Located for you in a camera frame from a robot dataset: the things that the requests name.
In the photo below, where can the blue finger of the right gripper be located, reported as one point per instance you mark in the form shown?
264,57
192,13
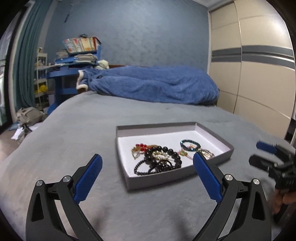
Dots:
266,147

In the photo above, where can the row of books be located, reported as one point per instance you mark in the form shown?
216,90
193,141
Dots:
81,44

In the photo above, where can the stack of papers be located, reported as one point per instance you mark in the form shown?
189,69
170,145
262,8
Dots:
85,58

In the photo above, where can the white shelf rack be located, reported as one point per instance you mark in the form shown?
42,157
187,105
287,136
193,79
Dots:
40,81

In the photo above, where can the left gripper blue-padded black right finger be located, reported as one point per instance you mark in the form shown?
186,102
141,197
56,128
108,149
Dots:
252,221

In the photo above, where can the grey bag on floor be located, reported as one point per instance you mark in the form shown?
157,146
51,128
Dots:
30,116

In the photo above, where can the blue desk shelf unit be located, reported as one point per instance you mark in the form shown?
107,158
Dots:
68,67

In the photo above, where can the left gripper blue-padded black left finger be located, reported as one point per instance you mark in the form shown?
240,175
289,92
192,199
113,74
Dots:
43,220

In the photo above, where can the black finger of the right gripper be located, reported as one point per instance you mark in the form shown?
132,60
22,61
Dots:
262,163

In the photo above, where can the grey shallow cardboard box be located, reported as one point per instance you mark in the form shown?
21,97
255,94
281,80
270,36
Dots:
155,154

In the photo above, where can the gold pearl hair clip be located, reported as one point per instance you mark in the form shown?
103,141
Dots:
206,153

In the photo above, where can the white plush toy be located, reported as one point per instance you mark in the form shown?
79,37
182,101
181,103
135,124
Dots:
102,64

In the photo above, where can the beige sliding wardrobe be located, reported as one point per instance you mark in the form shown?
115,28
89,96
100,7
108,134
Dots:
253,64

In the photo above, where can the teal curtain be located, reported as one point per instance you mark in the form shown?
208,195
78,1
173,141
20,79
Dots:
26,53

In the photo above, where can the person's right hand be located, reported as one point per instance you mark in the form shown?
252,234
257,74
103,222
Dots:
281,199

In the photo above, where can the blue fleece blanket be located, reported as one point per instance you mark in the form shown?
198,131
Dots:
173,84

